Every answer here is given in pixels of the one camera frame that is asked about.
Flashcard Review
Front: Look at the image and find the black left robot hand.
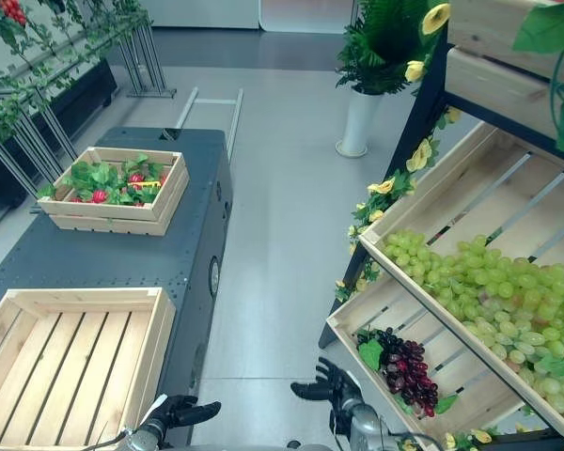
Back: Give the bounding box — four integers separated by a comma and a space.
144, 394, 223, 430

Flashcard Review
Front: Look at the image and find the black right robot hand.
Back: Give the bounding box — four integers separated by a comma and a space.
290, 356, 364, 412

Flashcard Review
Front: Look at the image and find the green grape leaf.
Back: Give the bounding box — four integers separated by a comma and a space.
355, 328, 384, 371

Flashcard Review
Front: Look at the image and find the wooden crate holding purple grapes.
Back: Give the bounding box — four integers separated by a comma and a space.
325, 275, 540, 446

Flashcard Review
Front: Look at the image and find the dark purple grape bunch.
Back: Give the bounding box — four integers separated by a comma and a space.
374, 327, 440, 419

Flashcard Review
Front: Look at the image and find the large empty wooden crate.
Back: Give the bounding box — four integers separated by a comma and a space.
0, 287, 178, 448

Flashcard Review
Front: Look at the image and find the dark grey cart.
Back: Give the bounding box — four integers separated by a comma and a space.
0, 126, 237, 451

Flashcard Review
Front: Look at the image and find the green grape pile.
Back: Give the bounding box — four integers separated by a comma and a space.
380, 228, 564, 416

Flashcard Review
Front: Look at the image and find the small wooden crate with greens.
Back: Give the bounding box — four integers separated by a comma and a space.
36, 146, 191, 238

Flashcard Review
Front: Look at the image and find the yellow flower garland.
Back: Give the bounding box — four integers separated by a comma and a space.
333, 106, 462, 303

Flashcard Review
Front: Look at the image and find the wooden crate holding green grapes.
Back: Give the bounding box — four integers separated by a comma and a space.
357, 120, 564, 445

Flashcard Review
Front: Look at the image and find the green leafy vegetable pile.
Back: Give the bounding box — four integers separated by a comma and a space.
37, 153, 170, 208

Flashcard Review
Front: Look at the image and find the white tall floor vase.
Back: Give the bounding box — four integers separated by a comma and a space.
335, 87, 383, 158

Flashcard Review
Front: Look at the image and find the grey metal rack stand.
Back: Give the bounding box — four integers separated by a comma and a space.
0, 88, 81, 198
116, 13, 179, 100

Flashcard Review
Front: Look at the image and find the yellow rose flower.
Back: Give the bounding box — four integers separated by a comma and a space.
403, 59, 427, 84

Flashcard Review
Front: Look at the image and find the black low cabinet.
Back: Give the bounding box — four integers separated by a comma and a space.
0, 57, 119, 213

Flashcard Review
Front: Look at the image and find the pale wooden shelf crate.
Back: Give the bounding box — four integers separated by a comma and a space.
443, 45, 564, 140
446, 0, 564, 85

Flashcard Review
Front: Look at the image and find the green fern plant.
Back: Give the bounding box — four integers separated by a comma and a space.
335, 0, 448, 96

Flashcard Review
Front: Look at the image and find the yellow lily flower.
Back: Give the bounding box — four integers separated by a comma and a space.
420, 2, 452, 36

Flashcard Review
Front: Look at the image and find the green leaf vine garland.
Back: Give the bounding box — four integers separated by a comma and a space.
0, 0, 152, 142

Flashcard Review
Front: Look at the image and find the large green vine leaf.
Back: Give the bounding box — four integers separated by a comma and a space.
511, 0, 564, 54

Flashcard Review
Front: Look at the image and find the red cherry tomato cluster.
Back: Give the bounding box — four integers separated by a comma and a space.
0, 0, 28, 26

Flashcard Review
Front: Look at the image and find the black shelf frame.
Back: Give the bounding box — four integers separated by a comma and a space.
317, 18, 564, 451

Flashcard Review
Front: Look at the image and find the white ladder frame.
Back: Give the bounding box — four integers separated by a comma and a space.
174, 86, 245, 157

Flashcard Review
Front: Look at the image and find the white wall board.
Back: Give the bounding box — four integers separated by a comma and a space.
140, 0, 359, 35

